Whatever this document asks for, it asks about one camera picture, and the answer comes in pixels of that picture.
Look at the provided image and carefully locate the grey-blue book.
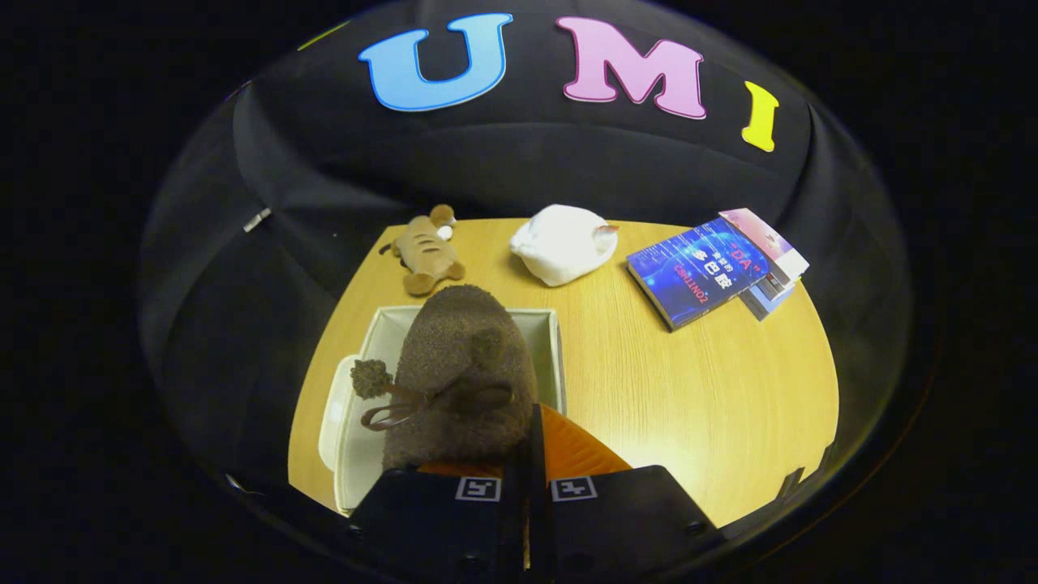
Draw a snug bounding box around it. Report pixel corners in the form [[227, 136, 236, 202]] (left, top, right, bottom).
[[740, 276, 802, 322]]

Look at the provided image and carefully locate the pink and white book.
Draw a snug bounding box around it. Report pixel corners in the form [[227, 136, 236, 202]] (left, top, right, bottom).
[[718, 208, 810, 281]]

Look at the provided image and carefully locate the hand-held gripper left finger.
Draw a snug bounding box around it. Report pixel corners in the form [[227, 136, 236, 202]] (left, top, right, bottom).
[[347, 454, 528, 584]]

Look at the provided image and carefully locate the brown fuzzy shoe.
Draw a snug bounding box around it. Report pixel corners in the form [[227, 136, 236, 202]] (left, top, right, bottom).
[[350, 284, 538, 473]]

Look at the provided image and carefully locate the black backdrop cloth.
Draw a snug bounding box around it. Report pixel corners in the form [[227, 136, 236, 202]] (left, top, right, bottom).
[[136, 0, 913, 504]]

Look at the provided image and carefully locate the blue book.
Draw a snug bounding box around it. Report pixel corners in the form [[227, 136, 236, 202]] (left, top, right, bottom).
[[625, 216, 770, 333]]

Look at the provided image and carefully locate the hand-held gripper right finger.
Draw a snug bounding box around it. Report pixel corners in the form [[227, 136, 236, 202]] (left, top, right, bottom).
[[523, 403, 724, 584]]

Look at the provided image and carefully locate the brown striped plush toy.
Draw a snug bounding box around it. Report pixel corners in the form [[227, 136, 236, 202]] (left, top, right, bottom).
[[379, 204, 467, 297]]

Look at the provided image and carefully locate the white plush toy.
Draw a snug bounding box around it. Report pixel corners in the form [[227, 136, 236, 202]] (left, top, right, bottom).
[[509, 204, 620, 288]]

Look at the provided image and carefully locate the fabric storage box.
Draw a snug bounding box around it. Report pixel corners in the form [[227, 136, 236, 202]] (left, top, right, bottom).
[[318, 304, 566, 516]]

